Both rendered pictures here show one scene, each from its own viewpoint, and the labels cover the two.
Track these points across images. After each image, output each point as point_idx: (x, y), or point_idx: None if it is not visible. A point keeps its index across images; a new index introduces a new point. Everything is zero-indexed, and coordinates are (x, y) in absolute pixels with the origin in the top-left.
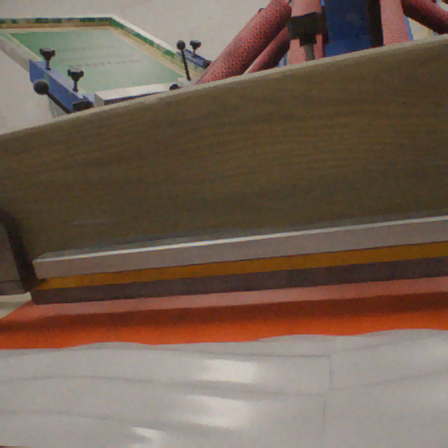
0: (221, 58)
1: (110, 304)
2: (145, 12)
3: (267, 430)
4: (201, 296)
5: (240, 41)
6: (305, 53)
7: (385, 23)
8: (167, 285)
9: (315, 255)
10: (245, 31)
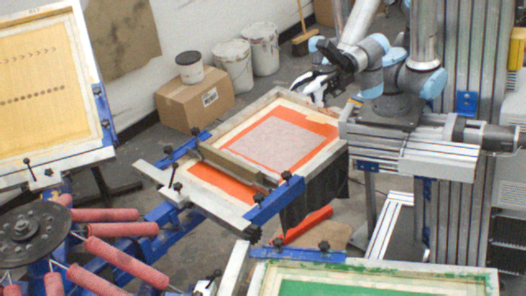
0: (131, 258)
1: (253, 187)
2: None
3: (251, 164)
4: (243, 183)
5: (120, 251)
6: (180, 191)
7: (112, 210)
8: None
9: None
10: (113, 248)
